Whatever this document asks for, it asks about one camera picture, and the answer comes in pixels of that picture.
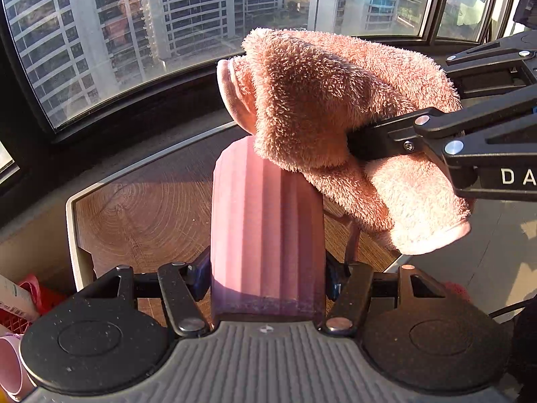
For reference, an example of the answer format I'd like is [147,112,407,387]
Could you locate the black window frame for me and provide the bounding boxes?
[0,0,537,227]

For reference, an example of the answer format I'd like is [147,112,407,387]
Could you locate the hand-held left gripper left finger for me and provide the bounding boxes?
[90,247,211,338]

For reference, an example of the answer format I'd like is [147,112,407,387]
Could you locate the red plastic basket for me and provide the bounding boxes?
[0,274,68,337]

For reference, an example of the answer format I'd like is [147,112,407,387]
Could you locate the wood-grain table with white rim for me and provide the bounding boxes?
[65,119,404,316]

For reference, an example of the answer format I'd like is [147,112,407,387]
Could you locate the pink fluffy towel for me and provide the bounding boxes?
[216,27,473,256]

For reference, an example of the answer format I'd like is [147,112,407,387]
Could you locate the pink cup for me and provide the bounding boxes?
[0,331,39,402]

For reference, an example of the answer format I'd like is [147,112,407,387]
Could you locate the black cable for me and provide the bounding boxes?
[488,305,526,320]

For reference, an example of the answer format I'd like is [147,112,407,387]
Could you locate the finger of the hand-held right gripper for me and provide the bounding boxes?
[444,34,537,98]
[346,106,537,177]

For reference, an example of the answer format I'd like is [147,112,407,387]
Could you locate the white tube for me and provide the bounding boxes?
[0,274,41,322]

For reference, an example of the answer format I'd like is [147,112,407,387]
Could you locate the pink ribbed container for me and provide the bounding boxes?
[210,136,326,325]

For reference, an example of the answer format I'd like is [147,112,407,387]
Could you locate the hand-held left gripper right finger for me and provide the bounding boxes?
[321,255,451,337]

